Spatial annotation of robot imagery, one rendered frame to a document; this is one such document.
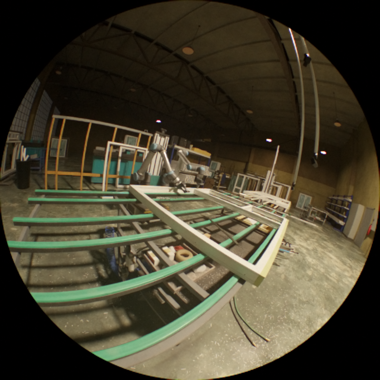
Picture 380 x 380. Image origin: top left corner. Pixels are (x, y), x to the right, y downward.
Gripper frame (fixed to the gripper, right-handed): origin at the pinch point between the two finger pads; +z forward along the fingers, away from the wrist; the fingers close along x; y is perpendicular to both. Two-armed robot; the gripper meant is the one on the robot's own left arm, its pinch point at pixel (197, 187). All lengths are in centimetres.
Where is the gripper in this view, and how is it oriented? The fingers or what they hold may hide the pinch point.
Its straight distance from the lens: 222.1
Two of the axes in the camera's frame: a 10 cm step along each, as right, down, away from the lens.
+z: -2.3, 9.6, 1.9
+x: -6.8, -2.9, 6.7
